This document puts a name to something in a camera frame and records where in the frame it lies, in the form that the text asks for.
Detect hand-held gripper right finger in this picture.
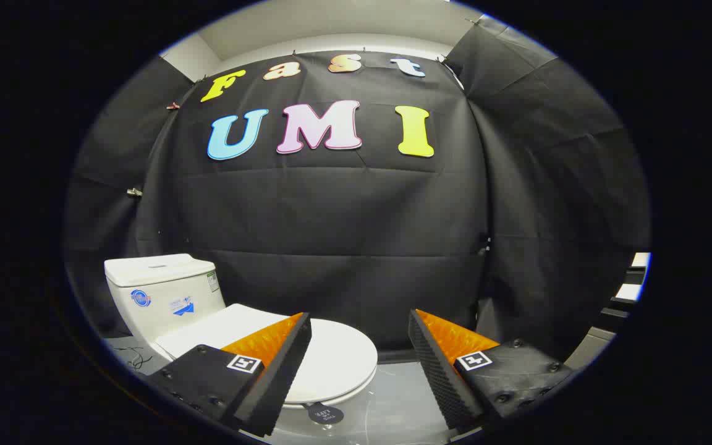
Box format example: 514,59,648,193
407,308,574,433

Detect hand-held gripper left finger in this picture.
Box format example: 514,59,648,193
145,311,313,438

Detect white toilet lid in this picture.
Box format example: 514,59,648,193
155,303,379,405

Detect black round lid handle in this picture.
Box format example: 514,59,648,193
308,402,345,426

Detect white toilet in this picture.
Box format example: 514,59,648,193
104,253,376,410

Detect black backdrop cloth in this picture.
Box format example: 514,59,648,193
64,25,650,365

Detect white and black shelf unit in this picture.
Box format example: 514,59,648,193
566,252,650,371

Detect thin black floor cables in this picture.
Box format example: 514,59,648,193
112,346,146,370

